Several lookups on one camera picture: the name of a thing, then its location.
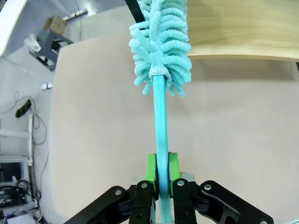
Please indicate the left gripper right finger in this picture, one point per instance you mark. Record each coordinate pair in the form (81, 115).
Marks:
(187, 200)

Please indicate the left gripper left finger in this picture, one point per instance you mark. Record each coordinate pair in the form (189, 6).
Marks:
(140, 200)

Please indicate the teal microfibre duster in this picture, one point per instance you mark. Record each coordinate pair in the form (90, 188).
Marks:
(161, 46)

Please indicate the two-tier wooden black-framed shelf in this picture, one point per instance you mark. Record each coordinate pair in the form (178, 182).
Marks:
(243, 28)

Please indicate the grey computer case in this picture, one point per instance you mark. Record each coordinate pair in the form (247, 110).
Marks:
(12, 172)

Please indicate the black and green tool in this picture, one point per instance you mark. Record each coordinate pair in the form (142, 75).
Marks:
(23, 108)

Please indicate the grey metal stand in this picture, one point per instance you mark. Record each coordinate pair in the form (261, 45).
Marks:
(50, 50)

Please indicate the crumpled white cloth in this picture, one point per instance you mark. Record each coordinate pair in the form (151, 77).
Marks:
(32, 43)

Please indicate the cardboard box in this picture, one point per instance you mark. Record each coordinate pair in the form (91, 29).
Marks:
(56, 23)

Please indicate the small white table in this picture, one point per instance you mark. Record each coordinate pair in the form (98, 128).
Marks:
(11, 21)

